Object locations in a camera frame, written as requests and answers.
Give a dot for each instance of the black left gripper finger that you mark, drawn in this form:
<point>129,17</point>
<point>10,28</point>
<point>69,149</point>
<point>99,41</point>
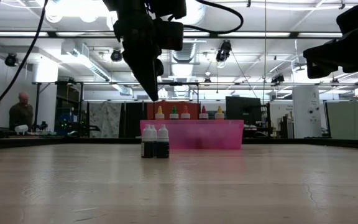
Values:
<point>146,71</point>

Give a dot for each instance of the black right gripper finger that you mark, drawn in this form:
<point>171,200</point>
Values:
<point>331,51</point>

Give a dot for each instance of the yellow food coloring bottle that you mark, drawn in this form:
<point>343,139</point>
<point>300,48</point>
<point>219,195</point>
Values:
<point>159,115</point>
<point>219,115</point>

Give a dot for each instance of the green food coloring bottle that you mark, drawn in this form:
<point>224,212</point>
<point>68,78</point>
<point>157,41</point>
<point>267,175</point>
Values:
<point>174,115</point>

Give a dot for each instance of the red-orange food coloring bottle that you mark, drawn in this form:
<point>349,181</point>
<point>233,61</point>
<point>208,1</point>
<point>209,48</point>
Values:
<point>185,115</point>

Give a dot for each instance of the dark red food coloring bottle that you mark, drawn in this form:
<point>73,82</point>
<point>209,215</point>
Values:
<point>203,115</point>

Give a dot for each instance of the small white-capped dropper bottle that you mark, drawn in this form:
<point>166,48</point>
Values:
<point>147,146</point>

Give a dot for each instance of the small blue dropper bottle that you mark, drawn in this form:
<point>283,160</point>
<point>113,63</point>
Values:
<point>163,146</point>

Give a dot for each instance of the black ceiling spotlight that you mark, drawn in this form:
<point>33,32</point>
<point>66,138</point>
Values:
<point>11,59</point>
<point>278,78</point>
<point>224,51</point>
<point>116,55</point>

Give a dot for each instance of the white patterned cloth panel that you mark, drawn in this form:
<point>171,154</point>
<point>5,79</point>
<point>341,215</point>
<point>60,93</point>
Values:
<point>104,118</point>

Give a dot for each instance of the white pillar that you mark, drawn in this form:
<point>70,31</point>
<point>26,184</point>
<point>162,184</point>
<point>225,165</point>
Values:
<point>306,112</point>

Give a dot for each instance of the grey-green partition panel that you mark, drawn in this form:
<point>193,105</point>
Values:
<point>353,121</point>

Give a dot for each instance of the black equipment rack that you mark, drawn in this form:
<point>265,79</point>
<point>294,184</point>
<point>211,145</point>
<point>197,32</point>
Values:
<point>68,109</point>

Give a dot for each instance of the pink plastic bin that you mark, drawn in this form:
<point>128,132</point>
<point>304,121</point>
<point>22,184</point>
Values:
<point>213,133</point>

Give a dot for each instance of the black monitor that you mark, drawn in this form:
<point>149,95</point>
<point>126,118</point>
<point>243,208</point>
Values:
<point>244,109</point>

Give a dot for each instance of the person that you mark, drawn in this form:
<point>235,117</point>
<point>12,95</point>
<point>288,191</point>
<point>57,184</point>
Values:
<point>20,115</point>

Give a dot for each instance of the small white object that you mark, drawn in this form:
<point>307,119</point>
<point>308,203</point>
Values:
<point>21,128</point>

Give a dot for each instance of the silver ventilation duct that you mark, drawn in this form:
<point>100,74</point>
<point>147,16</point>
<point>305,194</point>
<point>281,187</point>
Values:
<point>183,54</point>

